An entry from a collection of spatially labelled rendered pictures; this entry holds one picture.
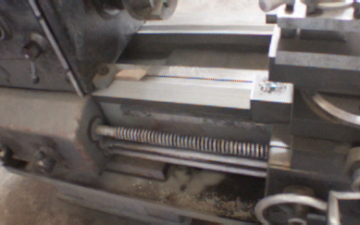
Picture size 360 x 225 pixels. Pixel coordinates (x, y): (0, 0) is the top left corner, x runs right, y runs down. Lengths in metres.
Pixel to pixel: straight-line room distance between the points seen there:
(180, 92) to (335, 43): 0.43
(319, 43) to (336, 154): 0.22
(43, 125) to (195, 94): 0.50
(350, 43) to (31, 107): 0.93
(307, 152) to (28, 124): 0.85
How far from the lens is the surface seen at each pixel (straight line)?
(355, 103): 0.65
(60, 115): 0.98
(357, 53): 0.58
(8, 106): 1.15
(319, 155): 0.66
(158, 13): 0.81
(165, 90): 0.85
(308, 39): 0.59
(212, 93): 0.81
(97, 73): 0.94
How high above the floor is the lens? 1.38
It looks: 45 degrees down
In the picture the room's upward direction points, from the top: 14 degrees counter-clockwise
